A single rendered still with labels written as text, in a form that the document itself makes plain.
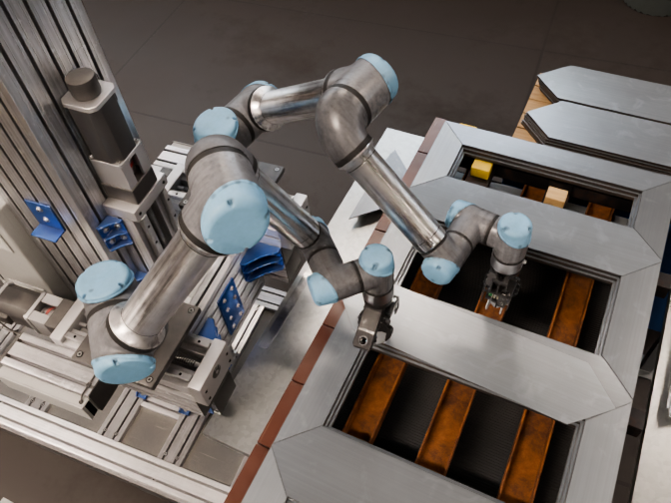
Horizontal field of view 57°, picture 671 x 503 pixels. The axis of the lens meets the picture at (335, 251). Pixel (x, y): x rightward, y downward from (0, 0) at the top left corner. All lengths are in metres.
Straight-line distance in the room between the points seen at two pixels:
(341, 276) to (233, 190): 0.41
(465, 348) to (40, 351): 1.07
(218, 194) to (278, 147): 2.38
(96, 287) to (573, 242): 1.27
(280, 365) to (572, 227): 0.94
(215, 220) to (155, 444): 1.44
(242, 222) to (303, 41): 3.14
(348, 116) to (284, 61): 2.69
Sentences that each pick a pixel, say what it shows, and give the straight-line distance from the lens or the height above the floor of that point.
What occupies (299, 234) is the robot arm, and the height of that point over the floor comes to 1.25.
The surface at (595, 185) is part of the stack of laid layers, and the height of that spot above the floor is 0.83.
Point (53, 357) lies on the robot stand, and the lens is 1.71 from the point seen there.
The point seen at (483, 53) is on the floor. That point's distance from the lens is 3.97.
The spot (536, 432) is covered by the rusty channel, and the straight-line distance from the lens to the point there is 1.77.
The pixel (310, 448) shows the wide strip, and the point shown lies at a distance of 1.54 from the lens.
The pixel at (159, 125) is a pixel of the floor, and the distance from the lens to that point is 3.71.
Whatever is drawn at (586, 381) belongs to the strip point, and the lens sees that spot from 1.67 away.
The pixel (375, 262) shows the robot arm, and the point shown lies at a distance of 1.33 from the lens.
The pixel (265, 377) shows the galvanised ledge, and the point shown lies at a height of 0.68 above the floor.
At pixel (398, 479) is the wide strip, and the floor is 0.85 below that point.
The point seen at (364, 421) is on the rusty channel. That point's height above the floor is 0.68.
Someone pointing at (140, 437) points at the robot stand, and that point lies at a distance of 2.38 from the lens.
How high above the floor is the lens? 2.29
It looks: 53 degrees down
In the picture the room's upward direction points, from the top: 7 degrees counter-clockwise
